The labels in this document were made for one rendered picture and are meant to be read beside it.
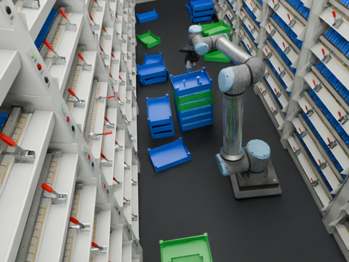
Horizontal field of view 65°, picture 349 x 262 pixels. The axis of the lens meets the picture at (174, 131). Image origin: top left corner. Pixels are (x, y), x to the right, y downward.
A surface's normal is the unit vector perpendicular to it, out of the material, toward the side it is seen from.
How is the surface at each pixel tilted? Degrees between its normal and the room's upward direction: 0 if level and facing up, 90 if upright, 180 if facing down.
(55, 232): 18
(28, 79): 90
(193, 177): 0
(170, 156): 0
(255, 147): 7
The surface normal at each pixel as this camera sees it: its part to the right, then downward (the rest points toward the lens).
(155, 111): -0.12, -0.69
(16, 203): 0.19, -0.71
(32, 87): 0.11, 0.70
